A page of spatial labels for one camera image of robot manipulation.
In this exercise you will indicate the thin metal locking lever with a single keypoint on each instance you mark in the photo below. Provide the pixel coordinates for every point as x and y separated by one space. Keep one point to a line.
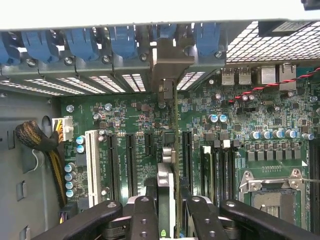
312 180

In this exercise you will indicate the white power connector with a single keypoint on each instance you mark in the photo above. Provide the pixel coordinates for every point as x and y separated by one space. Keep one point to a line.
67 128

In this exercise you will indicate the open grey PC case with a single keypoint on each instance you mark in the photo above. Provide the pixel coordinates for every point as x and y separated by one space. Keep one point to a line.
87 71

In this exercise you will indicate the black RAM slot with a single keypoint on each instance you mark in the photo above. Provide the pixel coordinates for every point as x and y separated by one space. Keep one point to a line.
225 175
233 162
314 187
217 175

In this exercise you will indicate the CPU socket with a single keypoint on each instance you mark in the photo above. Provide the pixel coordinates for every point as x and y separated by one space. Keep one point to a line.
272 200

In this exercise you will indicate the green motherboard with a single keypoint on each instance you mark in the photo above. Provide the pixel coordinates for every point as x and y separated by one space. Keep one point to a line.
140 110

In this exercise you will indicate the blue slot clip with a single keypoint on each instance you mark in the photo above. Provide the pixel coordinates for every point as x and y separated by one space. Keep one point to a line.
165 31
123 42
40 46
207 40
82 45
8 50

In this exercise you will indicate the white expansion slot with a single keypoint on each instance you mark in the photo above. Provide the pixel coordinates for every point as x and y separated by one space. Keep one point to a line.
92 170

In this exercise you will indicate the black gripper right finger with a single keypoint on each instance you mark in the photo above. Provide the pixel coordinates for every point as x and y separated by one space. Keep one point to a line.
205 222

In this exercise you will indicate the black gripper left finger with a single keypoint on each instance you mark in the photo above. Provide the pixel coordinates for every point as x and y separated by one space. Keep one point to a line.
145 220

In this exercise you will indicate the short black expansion slot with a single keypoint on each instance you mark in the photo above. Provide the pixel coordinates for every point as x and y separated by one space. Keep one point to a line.
149 145

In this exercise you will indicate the grey metal power supply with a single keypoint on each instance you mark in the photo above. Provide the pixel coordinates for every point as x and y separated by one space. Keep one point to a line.
20 140

